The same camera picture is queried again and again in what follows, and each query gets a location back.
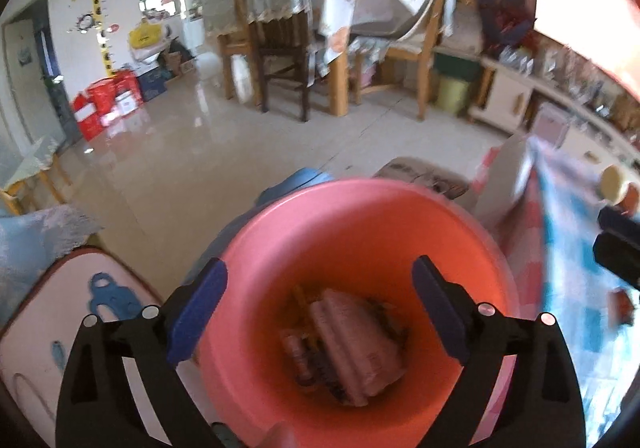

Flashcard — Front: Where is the light wooden chair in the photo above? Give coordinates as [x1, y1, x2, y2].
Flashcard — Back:
[200, 0, 252, 100]
[350, 0, 451, 121]

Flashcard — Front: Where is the brown patterned floor mat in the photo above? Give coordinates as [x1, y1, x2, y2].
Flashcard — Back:
[372, 157, 471, 199]

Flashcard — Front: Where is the white television cabinet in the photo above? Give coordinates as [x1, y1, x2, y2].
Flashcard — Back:
[467, 53, 640, 179]

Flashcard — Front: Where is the yellow orange snack packet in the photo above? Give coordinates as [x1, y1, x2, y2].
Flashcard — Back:
[287, 282, 326, 324]

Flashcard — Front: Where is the dining table with cloth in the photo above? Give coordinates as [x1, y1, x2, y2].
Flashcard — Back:
[320, 0, 362, 116]

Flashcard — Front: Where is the giraffe height chart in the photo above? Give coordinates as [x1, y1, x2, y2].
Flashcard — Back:
[84, 0, 118, 79]

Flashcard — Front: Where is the dark blue carton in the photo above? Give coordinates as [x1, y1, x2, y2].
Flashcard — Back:
[137, 68, 173, 101]

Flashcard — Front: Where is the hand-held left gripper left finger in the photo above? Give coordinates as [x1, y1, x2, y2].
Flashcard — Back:
[55, 257, 228, 448]

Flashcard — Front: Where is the light blue lace cloth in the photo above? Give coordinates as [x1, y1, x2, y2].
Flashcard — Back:
[0, 205, 103, 309]

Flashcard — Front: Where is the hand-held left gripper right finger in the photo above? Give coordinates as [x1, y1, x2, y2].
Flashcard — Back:
[411, 255, 587, 448]

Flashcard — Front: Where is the red apple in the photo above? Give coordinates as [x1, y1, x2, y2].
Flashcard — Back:
[620, 183, 640, 216]

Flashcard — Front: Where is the pink storage box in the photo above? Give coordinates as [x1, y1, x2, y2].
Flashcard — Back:
[532, 103, 571, 149]

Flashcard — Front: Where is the dark wooden chair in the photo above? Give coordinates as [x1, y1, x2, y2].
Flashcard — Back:
[235, 0, 321, 121]

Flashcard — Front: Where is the light blue towel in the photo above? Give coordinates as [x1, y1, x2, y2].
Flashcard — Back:
[440, 0, 458, 39]

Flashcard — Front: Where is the light green waste bin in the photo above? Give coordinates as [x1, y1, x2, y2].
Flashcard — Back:
[436, 75, 473, 115]

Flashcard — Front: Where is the small wooden table with cloth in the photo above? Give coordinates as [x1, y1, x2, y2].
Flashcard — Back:
[0, 138, 73, 216]

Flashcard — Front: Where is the small red wrapper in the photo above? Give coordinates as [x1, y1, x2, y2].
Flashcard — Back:
[607, 288, 636, 329]

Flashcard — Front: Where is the grey white packet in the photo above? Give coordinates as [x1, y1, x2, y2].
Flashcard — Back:
[307, 288, 408, 409]

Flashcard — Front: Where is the white plastic bag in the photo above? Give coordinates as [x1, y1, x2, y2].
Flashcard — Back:
[232, 53, 257, 105]

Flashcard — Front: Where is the dark flower bouquet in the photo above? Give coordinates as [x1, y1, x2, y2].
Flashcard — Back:
[475, 0, 538, 54]

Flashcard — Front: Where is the dark door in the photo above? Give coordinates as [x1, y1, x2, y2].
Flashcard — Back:
[32, 23, 81, 144]

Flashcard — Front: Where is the pink plastic stool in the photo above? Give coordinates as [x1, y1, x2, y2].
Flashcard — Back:
[357, 53, 382, 89]

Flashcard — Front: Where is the red gift box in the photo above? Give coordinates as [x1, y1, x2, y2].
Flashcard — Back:
[72, 80, 123, 141]
[112, 70, 144, 116]

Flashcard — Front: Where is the yellow pear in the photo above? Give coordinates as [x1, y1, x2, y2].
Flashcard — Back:
[600, 164, 632, 201]

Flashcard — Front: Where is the brown cardboard box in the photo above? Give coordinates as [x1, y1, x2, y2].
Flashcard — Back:
[167, 50, 197, 76]

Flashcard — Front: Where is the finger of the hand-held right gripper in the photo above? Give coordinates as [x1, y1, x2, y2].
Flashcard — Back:
[592, 232, 640, 290]
[597, 205, 640, 233]

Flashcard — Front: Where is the row of glass jars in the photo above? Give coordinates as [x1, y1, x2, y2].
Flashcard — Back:
[500, 45, 537, 75]

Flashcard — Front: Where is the yellow bag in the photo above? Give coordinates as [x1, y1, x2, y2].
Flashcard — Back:
[127, 20, 166, 49]

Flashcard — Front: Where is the pink plastic bin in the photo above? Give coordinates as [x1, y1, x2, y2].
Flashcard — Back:
[197, 178, 518, 448]

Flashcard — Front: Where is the blue white checkered tablecloth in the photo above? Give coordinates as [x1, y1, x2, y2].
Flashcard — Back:
[472, 135, 640, 448]

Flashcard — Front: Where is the dark green basin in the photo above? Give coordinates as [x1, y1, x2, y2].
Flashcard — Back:
[432, 53, 483, 79]

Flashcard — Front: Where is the red printed packet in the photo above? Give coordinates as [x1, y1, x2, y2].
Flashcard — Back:
[279, 328, 326, 391]

